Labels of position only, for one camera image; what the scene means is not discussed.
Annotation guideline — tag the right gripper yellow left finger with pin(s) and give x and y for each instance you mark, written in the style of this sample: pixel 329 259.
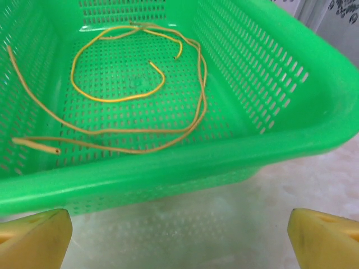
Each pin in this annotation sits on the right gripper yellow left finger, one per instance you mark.
pixel 33 243

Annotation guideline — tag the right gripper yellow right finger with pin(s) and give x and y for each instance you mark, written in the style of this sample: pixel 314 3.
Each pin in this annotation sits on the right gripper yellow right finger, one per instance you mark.
pixel 328 246

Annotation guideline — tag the bright green plastic basket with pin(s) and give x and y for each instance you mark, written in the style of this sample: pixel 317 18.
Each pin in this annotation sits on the bright green plastic basket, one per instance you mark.
pixel 252 157

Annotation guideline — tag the right aluminium frame post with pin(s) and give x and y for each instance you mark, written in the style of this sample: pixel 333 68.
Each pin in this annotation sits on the right aluminium frame post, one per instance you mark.
pixel 311 11

